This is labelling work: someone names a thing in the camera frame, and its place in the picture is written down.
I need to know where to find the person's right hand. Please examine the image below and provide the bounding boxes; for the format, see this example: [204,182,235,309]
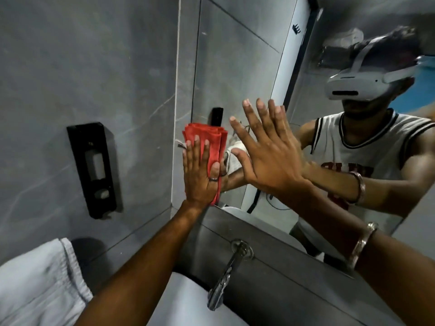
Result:
[229,98,311,198]

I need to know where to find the person's left hand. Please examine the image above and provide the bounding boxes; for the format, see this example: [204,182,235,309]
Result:
[183,135,221,209]

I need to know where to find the red cleaning cloth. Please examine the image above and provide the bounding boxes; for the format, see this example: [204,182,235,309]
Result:
[182,123,228,206]

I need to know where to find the person's right forearm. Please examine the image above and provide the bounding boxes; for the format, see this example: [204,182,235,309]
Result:
[282,181,435,326]

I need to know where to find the person's left forearm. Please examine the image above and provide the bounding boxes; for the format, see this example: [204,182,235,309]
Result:
[75,200,213,326]

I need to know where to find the chrome faucet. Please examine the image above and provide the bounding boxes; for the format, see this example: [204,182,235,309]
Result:
[207,239,254,311]

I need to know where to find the white sink basin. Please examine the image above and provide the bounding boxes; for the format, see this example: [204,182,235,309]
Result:
[146,271,249,326]

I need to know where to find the white fabric towel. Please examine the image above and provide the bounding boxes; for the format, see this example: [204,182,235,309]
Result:
[0,237,94,326]

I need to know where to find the wall mirror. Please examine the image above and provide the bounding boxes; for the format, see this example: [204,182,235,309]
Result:
[190,0,435,279]

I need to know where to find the black wall soap dispenser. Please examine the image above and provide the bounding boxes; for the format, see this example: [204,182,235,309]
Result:
[67,122,118,220]

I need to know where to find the silver bracelet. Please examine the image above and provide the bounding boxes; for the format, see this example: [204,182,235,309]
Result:
[347,222,379,271]

